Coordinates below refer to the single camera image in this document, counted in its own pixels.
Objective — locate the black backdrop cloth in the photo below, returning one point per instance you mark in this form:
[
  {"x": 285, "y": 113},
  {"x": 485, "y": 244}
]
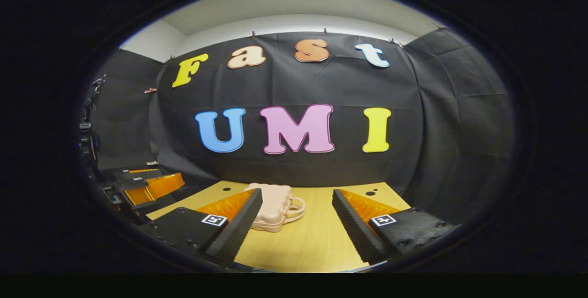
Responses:
[{"x": 436, "y": 128}]

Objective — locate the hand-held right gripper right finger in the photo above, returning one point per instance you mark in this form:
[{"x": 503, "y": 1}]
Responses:
[{"x": 353, "y": 229}]

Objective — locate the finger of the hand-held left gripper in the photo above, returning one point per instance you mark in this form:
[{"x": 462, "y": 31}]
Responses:
[
  {"x": 156, "y": 187},
  {"x": 133, "y": 173}
]

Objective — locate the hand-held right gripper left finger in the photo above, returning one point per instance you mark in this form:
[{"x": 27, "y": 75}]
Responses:
[{"x": 239, "y": 231}]

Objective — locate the pink suitcase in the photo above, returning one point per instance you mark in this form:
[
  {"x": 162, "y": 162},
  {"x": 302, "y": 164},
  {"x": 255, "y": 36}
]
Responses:
[{"x": 273, "y": 208}]

